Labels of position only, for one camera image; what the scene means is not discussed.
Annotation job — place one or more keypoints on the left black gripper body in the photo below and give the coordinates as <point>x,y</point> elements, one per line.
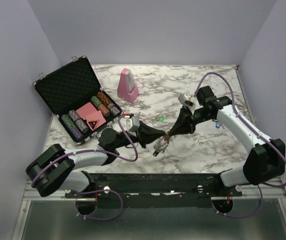
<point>141,136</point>

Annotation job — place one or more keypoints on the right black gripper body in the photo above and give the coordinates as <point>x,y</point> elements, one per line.
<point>196,117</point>

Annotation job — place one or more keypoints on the blue tag key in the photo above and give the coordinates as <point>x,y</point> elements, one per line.
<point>219,125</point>

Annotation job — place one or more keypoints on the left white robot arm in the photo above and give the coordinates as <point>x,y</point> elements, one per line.
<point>60,169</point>

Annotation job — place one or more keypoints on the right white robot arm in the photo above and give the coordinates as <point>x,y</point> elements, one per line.
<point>264,160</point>

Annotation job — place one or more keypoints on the black tag key centre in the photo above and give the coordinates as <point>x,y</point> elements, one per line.
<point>155,153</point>

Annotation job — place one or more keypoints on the pink metronome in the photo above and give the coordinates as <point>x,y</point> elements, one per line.
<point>127,88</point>

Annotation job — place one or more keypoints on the black poker chip case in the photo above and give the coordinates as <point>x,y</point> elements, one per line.
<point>71,87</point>

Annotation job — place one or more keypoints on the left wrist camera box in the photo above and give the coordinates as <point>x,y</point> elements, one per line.
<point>132,122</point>

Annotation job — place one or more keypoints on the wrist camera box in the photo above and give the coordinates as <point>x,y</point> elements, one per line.
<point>132,122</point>
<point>188,101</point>

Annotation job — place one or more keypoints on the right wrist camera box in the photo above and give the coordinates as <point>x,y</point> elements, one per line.
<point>188,101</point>

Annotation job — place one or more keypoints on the black front mounting rail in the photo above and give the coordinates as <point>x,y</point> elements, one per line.
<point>155,190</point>

